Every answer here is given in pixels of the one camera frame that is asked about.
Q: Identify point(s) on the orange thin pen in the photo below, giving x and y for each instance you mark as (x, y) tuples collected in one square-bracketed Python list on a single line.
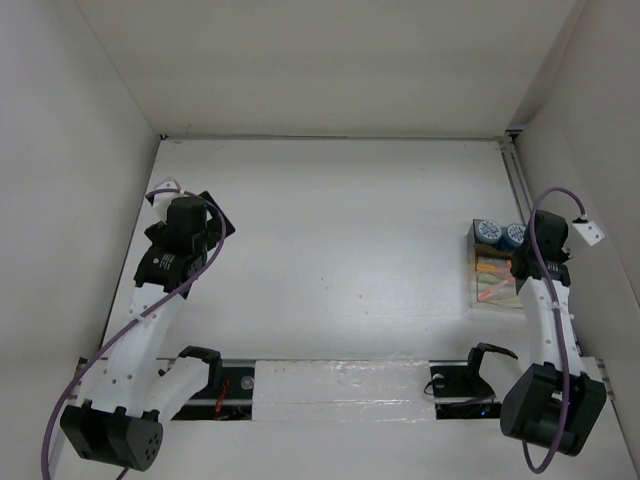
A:
[(492, 291)]

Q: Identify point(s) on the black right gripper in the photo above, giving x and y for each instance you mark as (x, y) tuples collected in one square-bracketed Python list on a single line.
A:
[(562, 256)]

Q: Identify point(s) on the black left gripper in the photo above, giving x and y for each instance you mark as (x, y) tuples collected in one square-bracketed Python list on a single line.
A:
[(214, 229)]

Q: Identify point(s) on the yellow thin pen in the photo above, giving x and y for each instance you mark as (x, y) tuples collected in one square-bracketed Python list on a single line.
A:
[(506, 302)]

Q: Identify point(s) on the orange cap grey highlighter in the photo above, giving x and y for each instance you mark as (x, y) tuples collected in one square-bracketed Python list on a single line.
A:
[(494, 261)]

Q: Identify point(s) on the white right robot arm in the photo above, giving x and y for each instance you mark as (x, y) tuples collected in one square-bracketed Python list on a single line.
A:
[(554, 403)]

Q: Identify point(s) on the clear plastic container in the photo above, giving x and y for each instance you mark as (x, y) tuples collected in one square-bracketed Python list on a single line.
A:
[(491, 286)]

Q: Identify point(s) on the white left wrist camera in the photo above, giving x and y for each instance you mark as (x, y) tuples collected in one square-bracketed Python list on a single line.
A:
[(162, 194)]

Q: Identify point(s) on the aluminium front rail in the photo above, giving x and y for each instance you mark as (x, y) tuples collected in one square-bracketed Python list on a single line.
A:
[(409, 391)]

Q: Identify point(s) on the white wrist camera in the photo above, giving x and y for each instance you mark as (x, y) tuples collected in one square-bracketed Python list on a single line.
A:
[(585, 234), (162, 194)]

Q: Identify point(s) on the aluminium side rail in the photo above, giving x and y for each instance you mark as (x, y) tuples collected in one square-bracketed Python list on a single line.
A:
[(543, 283)]

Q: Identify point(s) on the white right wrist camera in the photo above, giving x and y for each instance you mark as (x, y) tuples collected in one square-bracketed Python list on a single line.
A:
[(585, 234)]

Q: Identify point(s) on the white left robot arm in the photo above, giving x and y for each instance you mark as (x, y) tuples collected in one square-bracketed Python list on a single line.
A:
[(122, 419)]

